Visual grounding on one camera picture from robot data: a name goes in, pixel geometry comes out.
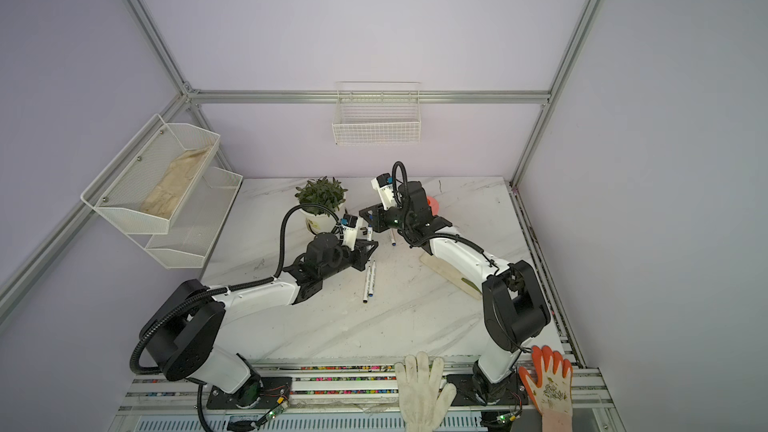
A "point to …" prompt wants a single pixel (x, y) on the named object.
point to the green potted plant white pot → (320, 202)
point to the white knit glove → (422, 401)
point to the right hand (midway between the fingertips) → (361, 212)
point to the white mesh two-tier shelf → (186, 240)
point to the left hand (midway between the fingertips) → (373, 241)
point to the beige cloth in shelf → (164, 197)
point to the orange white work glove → (552, 390)
